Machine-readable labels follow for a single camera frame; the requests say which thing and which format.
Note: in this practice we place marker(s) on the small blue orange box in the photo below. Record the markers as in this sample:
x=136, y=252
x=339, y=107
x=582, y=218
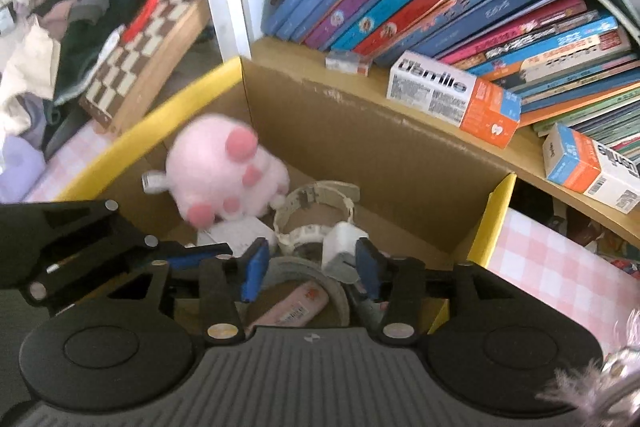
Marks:
x=575, y=162

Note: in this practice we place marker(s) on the white rectangular block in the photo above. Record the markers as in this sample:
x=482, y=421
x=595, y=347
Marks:
x=235, y=234

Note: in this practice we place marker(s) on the pink plush toy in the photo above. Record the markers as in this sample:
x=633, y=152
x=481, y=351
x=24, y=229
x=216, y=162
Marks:
x=220, y=167

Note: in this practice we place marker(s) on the white charger plug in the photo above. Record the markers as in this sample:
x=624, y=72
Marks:
x=340, y=243

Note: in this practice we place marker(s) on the yellow cardboard box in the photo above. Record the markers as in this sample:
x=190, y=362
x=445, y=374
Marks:
x=380, y=147

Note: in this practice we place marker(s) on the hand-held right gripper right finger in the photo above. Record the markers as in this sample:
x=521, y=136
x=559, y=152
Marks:
x=367, y=268

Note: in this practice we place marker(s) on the clear tape roll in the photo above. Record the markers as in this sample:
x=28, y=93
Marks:
x=331, y=288

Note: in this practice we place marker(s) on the wooden chessboard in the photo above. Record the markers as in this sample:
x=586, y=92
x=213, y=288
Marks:
x=145, y=57

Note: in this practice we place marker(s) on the grey fluffy fabric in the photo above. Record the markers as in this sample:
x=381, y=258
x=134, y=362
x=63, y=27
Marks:
x=585, y=389

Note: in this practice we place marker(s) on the red tassel ornament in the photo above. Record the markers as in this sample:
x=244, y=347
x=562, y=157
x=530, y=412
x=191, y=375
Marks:
x=145, y=12

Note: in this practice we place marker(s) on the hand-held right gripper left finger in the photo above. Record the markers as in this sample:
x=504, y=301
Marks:
x=252, y=272

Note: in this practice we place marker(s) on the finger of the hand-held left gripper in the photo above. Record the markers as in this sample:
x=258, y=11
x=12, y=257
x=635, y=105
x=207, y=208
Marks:
x=75, y=219
x=85, y=279

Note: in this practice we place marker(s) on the small white red box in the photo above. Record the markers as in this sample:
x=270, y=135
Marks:
x=345, y=61

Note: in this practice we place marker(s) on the large white orange box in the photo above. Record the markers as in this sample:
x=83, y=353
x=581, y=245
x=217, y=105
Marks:
x=435, y=87

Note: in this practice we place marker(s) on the white wrist watch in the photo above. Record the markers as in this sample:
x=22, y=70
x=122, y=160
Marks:
x=305, y=234

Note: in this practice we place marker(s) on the purple garment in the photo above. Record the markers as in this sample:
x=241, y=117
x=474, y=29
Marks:
x=15, y=167

